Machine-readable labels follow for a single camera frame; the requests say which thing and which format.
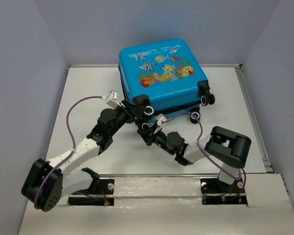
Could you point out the blue hard-shell suitcase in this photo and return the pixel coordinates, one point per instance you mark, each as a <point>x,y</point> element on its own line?
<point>166,76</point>

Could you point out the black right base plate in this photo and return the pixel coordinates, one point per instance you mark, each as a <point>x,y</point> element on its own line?
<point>215,192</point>

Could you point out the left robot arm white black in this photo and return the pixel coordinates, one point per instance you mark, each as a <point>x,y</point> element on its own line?
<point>44,183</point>

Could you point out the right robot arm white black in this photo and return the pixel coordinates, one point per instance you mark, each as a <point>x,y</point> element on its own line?
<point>226,149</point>

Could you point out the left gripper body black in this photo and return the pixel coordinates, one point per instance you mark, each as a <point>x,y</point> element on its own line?
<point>122,116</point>

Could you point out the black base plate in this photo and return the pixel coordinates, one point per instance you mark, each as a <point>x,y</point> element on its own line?
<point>215,192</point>
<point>100,193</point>

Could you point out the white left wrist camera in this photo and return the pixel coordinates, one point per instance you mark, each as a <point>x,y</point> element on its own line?
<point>111,99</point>

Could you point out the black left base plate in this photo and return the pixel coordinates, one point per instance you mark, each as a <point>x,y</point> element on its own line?
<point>100,193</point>

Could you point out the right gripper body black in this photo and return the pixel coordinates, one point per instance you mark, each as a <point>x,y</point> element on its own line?
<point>160,138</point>

